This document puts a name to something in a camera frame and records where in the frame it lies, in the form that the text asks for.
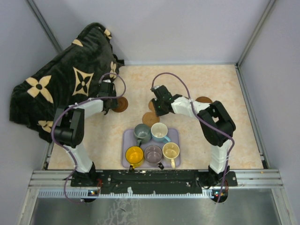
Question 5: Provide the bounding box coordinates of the aluminium frame rail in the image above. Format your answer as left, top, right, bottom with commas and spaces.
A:
29, 169, 283, 201

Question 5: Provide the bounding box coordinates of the mauve purple mug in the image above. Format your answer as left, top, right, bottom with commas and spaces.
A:
144, 145, 164, 170

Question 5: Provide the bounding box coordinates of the woven coaster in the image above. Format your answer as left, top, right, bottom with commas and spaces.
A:
148, 100, 155, 112
142, 112, 160, 127

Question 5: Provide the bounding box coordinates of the yellow mug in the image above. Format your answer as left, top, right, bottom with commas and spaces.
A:
125, 146, 144, 170

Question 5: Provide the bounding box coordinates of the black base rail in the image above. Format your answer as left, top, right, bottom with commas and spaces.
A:
70, 169, 236, 195

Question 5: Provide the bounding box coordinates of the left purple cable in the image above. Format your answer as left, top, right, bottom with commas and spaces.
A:
51, 72, 128, 205

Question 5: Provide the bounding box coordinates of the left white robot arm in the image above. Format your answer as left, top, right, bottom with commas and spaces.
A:
52, 80, 118, 186

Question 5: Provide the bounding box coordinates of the light blue mug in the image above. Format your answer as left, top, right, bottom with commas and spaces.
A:
151, 122, 171, 143

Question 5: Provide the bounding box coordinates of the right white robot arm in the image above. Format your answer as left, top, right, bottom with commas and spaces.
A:
151, 85, 236, 186

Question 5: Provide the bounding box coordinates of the lavender plastic tray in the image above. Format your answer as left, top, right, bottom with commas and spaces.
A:
121, 128, 180, 170

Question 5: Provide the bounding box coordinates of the grey green mug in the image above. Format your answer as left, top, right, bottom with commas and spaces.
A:
134, 124, 152, 147

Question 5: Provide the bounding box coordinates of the dark wooden coaster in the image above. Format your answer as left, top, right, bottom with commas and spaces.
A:
112, 97, 128, 113
196, 96, 213, 104

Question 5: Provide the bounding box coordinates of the black floral plush blanket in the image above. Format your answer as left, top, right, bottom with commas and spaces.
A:
9, 22, 124, 143

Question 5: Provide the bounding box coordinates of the cream mug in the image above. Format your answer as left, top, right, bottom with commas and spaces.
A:
162, 142, 180, 170

